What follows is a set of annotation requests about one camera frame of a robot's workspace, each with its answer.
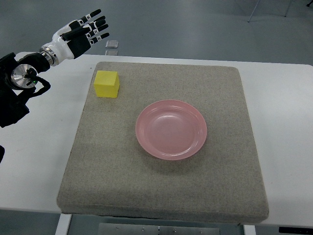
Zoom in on black label strip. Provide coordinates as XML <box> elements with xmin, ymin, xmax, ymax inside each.
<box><xmin>278</xmin><ymin>227</ymin><xmax>313</xmax><ymax>235</ymax></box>

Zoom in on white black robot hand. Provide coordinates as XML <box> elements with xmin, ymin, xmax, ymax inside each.
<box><xmin>40</xmin><ymin>9</ymin><xmax>110</xmax><ymax>67</ymax></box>

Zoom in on grey metal base plate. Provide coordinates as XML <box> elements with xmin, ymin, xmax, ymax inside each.
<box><xmin>98</xmin><ymin>223</ymin><xmax>221</xmax><ymax>235</ymax></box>

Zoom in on metal chair legs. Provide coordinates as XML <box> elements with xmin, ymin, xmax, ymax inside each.
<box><xmin>247</xmin><ymin>0</ymin><xmax>313</xmax><ymax>23</ymax></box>

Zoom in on pink plate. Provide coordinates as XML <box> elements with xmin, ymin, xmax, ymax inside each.
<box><xmin>135</xmin><ymin>100</ymin><xmax>207</xmax><ymax>161</ymax></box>

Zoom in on yellow cube block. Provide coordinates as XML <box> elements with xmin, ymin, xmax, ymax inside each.
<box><xmin>93</xmin><ymin>70</ymin><xmax>120</xmax><ymax>98</ymax></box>

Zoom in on beige foam mat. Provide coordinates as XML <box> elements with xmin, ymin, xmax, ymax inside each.
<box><xmin>57</xmin><ymin>62</ymin><xmax>269</xmax><ymax>223</ymax></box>

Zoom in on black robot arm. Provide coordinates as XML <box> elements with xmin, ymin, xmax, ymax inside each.
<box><xmin>0</xmin><ymin>52</ymin><xmax>52</xmax><ymax>128</ymax></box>

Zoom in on white table leg frame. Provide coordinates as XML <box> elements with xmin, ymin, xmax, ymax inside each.
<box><xmin>55</xmin><ymin>214</ymin><xmax>72</xmax><ymax>235</ymax></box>

